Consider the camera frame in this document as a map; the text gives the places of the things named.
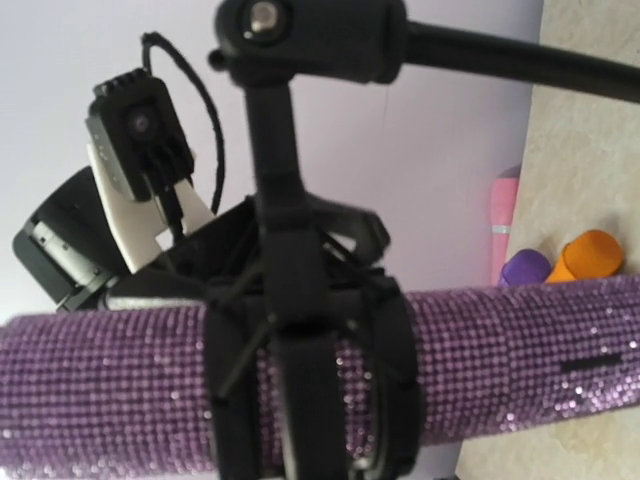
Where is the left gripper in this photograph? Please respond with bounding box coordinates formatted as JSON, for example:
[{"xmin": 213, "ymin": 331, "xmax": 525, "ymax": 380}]
[{"xmin": 104, "ymin": 196, "xmax": 260, "ymax": 310}]

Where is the black tripod microphone stand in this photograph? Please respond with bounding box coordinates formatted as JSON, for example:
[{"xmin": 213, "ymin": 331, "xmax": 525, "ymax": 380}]
[{"xmin": 208, "ymin": 1, "xmax": 639, "ymax": 479}]

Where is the rhinestone silver-head microphone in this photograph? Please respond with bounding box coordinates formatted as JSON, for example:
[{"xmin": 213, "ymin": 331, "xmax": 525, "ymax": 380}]
[{"xmin": 1, "ymin": 276, "xmax": 639, "ymax": 479}]

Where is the pink microphone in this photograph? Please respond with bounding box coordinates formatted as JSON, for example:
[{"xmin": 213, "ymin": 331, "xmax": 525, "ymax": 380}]
[{"xmin": 489, "ymin": 165, "xmax": 521, "ymax": 285}]

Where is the purple microphone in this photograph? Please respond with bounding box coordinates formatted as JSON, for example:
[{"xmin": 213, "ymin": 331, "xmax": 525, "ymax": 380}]
[{"xmin": 497, "ymin": 249, "xmax": 552, "ymax": 286}]

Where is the orange microphone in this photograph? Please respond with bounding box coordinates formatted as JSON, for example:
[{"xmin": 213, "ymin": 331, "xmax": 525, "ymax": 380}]
[{"xmin": 546, "ymin": 230, "xmax": 625, "ymax": 283}]

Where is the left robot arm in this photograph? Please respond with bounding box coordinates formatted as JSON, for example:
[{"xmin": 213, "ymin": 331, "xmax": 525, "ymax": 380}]
[{"xmin": 12, "ymin": 167, "xmax": 259, "ymax": 312}]

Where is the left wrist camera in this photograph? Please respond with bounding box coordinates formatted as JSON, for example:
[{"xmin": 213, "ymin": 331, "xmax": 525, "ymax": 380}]
[{"xmin": 85, "ymin": 69, "xmax": 215, "ymax": 273}]

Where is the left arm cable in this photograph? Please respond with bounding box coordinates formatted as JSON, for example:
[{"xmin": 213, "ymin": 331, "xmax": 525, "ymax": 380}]
[{"xmin": 139, "ymin": 31, "xmax": 227, "ymax": 216}]

